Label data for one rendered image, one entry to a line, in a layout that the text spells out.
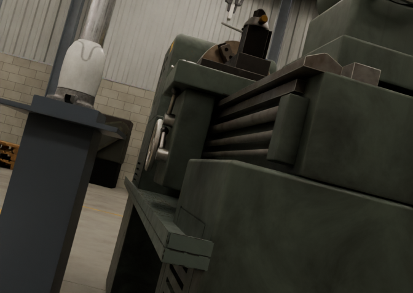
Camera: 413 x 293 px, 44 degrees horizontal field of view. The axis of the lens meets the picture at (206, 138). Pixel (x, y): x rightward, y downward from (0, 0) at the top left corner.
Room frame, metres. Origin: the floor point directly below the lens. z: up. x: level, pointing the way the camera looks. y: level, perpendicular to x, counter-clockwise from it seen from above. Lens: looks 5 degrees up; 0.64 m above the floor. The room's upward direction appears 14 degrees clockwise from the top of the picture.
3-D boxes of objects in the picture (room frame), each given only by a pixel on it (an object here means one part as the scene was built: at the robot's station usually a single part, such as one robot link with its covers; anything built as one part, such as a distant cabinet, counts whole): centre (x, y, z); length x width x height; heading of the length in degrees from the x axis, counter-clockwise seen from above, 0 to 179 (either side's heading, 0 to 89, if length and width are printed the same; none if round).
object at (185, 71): (1.47, -0.12, 0.90); 0.53 x 0.30 x 0.06; 100
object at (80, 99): (2.03, 0.55, 0.83); 0.22 x 0.18 x 0.06; 4
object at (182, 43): (2.53, 0.05, 1.06); 0.59 x 0.48 x 0.39; 10
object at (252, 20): (1.51, -0.07, 1.14); 0.08 x 0.08 x 0.03
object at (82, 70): (2.06, 0.55, 0.97); 0.18 x 0.16 x 0.22; 13
